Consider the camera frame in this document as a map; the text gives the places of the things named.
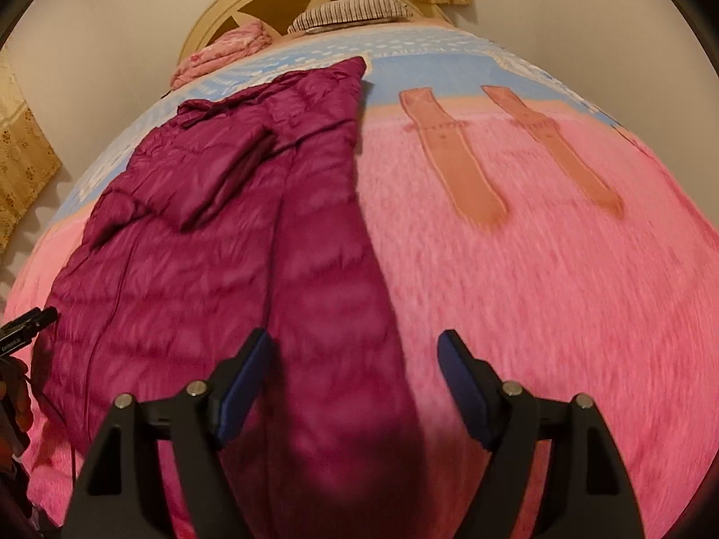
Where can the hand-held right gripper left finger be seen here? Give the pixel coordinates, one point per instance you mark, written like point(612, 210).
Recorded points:
point(244, 387)

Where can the pink folded quilt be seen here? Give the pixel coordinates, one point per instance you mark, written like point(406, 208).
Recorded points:
point(224, 50)

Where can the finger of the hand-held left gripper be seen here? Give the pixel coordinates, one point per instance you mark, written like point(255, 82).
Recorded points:
point(31, 323)

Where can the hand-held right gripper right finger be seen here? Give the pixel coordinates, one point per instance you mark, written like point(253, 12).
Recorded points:
point(466, 387)

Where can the magenta quilted puffer jacket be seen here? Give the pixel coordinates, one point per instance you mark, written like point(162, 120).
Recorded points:
point(196, 236)

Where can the bed with pink cover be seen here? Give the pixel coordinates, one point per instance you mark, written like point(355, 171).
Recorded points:
point(533, 292)

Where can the person's left hand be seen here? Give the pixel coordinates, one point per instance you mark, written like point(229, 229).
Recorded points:
point(15, 404)

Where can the striped pillow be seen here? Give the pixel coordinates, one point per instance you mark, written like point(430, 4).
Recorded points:
point(348, 14)

